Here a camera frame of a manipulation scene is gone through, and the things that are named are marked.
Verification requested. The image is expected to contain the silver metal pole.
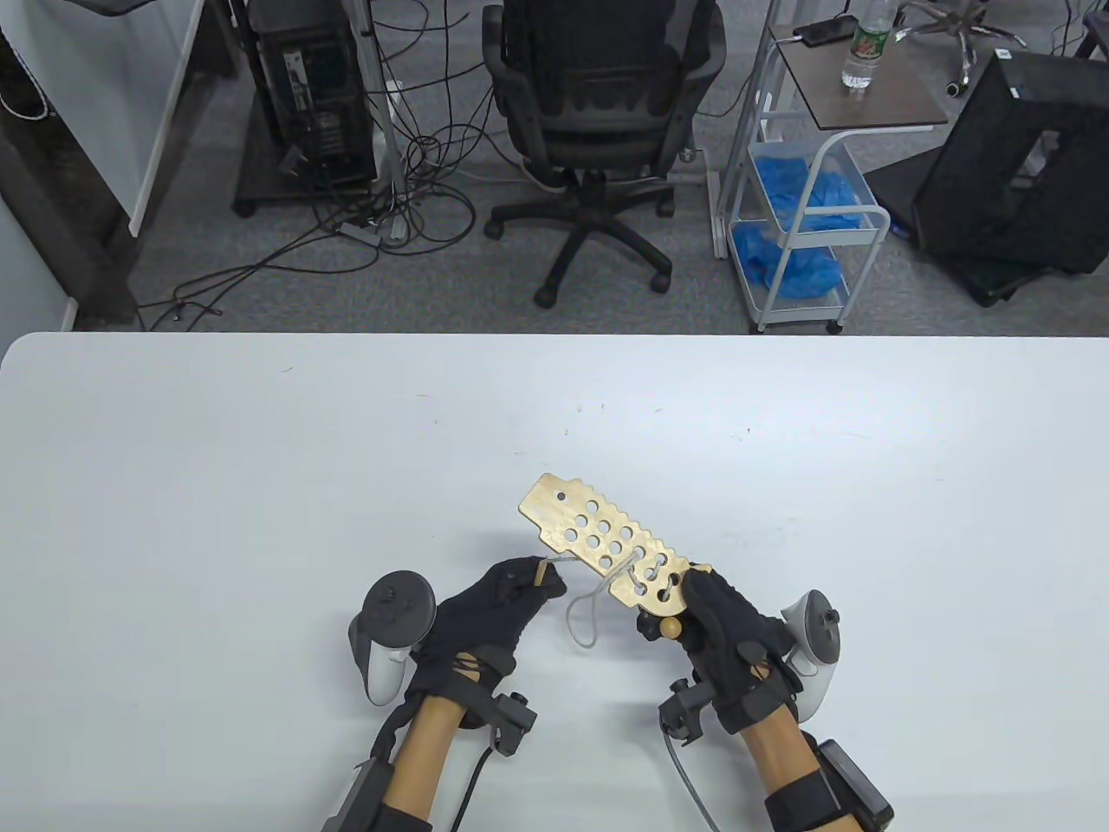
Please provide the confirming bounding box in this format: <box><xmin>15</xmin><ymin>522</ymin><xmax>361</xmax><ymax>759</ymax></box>
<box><xmin>360</xmin><ymin>0</ymin><xmax>408</xmax><ymax>244</ymax></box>

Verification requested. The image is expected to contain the person's right hand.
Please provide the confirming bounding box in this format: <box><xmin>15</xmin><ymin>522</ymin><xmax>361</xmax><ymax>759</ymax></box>
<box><xmin>637</xmin><ymin>568</ymin><xmax>802</xmax><ymax>738</ymax></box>

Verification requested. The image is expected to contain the black phone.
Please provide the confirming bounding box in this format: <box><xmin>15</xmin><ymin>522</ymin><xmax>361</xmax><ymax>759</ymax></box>
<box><xmin>793</xmin><ymin>17</ymin><xmax>859</xmax><ymax>46</ymax></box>

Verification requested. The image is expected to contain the white board panel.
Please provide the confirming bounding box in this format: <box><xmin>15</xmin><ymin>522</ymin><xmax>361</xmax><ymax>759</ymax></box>
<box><xmin>0</xmin><ymin>0</ymin><xmax>209</xmax><ymax>237</ymax></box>

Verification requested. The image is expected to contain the grey left wrist cable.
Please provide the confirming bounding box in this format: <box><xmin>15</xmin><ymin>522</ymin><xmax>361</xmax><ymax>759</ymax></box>
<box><xmin>451</xmin><ymin>750</ymin><xmax>490</xmax><ymax>832</ymax></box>

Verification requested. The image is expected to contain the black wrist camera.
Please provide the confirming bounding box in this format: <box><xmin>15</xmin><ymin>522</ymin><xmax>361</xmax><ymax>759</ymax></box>
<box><xmin>481</xmin><ymin>692</ymin><xmax>538</xmax><ymax>757</ymax></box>
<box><xmin>658</xmin><ymin>679</ymin><xmax>711</xmax><ymax>751</ymax></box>

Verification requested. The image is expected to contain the white rope with wooden needle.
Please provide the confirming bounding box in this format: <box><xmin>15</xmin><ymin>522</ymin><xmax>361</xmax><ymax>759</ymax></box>
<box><xmin>535</xmin><ymin>546</ymin><xmax>683</xmax><ymax>651</ymax></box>

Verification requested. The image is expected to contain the tangle of black cables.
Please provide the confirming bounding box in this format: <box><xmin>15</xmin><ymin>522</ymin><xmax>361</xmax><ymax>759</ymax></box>
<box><xmin>139</xmin><ymin>0</ymin><xmax>521</xmax><ymax>330</ymax></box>

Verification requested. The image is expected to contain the grey white right hand controller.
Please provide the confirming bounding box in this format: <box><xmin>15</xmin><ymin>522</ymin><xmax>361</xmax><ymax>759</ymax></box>
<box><xmin>780</xmin><ymin>590</ymin><xmax>841</xmax><ymax>720</ymax></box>

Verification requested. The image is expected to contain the black mesh box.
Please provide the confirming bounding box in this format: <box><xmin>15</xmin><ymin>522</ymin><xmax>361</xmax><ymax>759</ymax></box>
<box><xmin>914</xmin><ymin>50</ymin><xmax>1109</xmax><ymax>278</ymax></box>

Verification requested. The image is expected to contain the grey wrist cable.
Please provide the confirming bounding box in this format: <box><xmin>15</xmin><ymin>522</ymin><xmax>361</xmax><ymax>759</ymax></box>
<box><xmin>663</xmin><ymin>737</ymin><xmax>720</xmax><ymax>832</ymax></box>
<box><xmin>451</xmin><ymin>750</ymin><xmax>490</xmax><ymax>832</ymax></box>

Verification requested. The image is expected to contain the black wheeled platform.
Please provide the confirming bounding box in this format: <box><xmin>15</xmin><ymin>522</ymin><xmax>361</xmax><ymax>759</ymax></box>
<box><xmin>232</xmin><ymin>113</ymin><xmax>382</xmax><ymax>218</ymax></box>

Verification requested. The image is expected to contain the blue gloves pile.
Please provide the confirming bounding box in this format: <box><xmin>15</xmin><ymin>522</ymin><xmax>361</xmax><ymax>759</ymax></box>
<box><xmin>754</xmin><ymin>156</ymin><xmax>874</xmax><ymax>233</ymax></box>
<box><xmin>732</xmin><ymin>224</ymin><xmax>846</xmax><ymax>300</ymax></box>

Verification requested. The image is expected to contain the grey white hand controller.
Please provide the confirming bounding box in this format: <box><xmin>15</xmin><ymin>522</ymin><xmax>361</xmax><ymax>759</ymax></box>
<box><xmin>348</xmin><ymin>569</ymin><xmax>437</xmax><ymax>707</ymax></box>
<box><xmin>780</xmin><ymin>590</ymin><xmax>841</xmax><ymax>720</ymax></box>

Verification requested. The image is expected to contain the chrome chair base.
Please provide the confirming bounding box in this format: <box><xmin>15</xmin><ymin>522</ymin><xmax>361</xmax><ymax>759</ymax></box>
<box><xmin>892</xmin><ymin>0</ymin><xmax>1032</xmax><ymax>96</ymax></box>

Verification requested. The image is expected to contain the grey right wrist cable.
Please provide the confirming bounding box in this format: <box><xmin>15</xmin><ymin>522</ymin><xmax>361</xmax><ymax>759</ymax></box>
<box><xmin>663</xmin><ymin>737</ymin><xmax>720</xmax><ymax>832</ymax></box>

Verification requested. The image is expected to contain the black left forearm box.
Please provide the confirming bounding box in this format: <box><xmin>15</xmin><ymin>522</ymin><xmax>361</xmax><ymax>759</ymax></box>
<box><xmin>322</xmin><ymin>758</ymin><xmax>395</xmax><ymax>832</ymax></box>

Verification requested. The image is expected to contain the black office chair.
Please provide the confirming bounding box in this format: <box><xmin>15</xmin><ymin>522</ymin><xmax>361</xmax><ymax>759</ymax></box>
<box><xmin>482</xmin><ymin>0</ymin><xmax>729</xmax><ymax>309</ymax></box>

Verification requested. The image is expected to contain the person's right forearm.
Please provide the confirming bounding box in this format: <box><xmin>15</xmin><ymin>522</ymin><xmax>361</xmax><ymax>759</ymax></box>
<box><xmin>736</xmin><ymin>706</ymin><xmax>820</xmax><ymax>794</ymax></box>

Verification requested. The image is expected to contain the person's left hand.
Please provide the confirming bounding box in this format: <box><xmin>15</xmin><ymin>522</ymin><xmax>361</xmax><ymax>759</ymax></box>
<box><xmin>407</xmin><ymin>557</ymin><xmax>568</xmax><ymax>725</ymax></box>

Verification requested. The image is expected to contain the black flat stand base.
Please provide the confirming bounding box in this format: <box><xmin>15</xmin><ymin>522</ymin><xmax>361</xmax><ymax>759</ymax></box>
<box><xmin>865</xmin><ymin>154</ymin><xmax>1075</xmax><ymax>309</ymax></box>

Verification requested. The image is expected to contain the brown side table top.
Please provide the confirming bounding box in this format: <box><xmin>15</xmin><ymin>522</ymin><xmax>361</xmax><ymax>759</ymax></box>
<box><xmin>771</xmin><ymin>24</ymin><xmax>951</xmax><ymax>131</ymax></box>

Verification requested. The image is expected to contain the white rolling cart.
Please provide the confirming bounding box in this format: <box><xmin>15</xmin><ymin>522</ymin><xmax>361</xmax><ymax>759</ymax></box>
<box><xmin>712</xmin><ymin>17</ymin><xmax>892</xmax><ymax>335</ymax></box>

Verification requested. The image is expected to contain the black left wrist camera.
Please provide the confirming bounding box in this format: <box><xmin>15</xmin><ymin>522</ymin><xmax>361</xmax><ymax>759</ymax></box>
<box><xmin>481</xmin><ymin>692</ymin><xmax>538</xmax><ymax>757</ymax></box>

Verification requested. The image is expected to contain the grey white left hand controller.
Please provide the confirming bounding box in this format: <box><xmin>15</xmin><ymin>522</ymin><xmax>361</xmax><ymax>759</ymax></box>
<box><xmin>348</xmin><ymin>569</ymin><xmax>437</xmax><ymax>707</ymax></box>

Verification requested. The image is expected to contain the clear plastic water bottle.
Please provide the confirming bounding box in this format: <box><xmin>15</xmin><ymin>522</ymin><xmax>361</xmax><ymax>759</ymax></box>
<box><xmin>840</xmin><ymin>0</ymin><xmax>896</xmax><ymax>92</ymax></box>

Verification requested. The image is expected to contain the black right arm strap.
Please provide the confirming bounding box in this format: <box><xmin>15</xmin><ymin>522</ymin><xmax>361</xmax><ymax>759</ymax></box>
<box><xmin>762</xmin><ymin>776</ymin><xmax>837</xmax><ymax>832</ymax></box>

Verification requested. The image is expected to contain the person's left forearm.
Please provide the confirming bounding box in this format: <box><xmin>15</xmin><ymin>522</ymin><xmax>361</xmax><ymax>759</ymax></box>
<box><xmin>386</xmin><ymin>693</ymin><xmax>464</xmax><ymax>816</ymax></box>

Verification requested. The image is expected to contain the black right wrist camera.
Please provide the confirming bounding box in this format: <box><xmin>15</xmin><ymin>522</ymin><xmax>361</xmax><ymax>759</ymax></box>
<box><xmin>658</xmin><ymin>679</ymin><xmax>711</xmax><ymax>751</ymax></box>

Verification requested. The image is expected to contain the black computer tower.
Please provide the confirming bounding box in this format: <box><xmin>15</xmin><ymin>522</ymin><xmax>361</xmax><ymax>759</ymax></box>
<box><xmin>250</xmin><ymin>0</ymin><xmax>379</xmax><ymax>187</ymax></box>

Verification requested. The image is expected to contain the black right forearm box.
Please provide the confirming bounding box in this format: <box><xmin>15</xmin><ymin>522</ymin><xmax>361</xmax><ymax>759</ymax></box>
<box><xmin>814</xmin><ymin>739</ymin><xmax>895</xmax><ymax>832</ymax></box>

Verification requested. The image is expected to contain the wooden crocodile lacing toy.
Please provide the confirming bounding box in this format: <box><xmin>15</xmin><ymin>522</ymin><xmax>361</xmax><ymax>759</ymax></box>
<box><xmin>518</xmin><ymin>472</ymin><xmax>716</xmax><ymax>612</ymax></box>

